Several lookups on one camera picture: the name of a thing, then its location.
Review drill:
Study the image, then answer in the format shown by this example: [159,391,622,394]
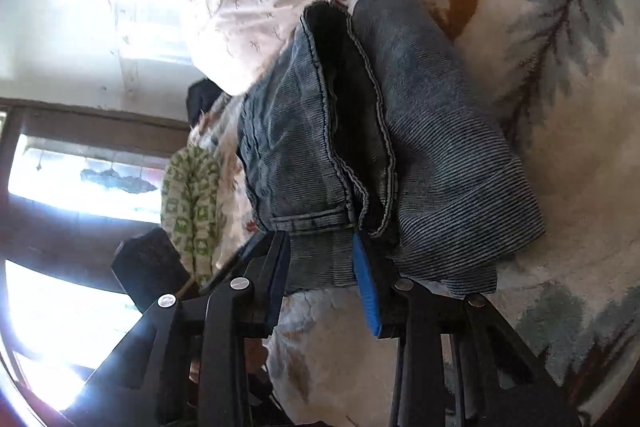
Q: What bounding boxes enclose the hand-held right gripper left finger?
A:
[65,229,293,427]

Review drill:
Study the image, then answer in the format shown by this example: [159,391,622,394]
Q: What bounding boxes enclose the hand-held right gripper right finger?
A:
[351,231,583,427]

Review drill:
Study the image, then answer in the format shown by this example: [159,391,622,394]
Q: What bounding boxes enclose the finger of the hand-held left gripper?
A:
[199,231,273,296]

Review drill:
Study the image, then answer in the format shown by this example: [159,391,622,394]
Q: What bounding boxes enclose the blue denim pants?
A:
[236,0,547,299]

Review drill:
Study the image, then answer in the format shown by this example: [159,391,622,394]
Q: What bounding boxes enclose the green patterned cloth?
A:
[160,146,224,289]

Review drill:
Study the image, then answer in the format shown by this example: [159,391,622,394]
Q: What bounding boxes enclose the dark cloth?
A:
[186,77,227,130]

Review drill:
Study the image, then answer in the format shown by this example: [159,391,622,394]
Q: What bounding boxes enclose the leaf print fleece blanket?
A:
[187,0,640,427]

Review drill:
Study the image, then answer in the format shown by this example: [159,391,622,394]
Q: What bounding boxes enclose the white sprig print pillow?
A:
[180,0,361,96]

